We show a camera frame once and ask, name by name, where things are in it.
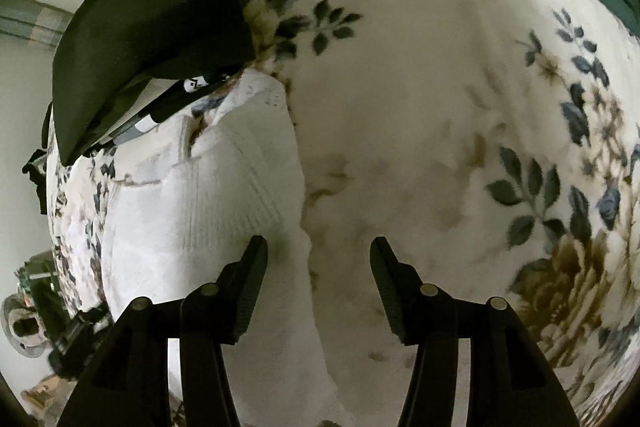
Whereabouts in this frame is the floral bed blanket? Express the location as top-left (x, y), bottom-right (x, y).
top-left (45, 0), bottom-right (640, 427)

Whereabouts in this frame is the white knitted sweater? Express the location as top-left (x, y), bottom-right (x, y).
top-left (102, 69), bottom-right (351, 427)

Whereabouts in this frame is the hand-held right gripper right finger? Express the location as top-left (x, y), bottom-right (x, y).
top-left (369, 236), bottom-right (577, 427)

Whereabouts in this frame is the green storage rack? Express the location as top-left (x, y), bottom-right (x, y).
top-left (15, 257), bottom-right (64, 304)

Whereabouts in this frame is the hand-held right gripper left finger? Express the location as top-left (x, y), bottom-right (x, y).
top-left (56, 235), bottom-right (269, 427)

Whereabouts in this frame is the black folded garment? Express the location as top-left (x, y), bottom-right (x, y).
top-left (51, 0), bottom-right (257, 166)

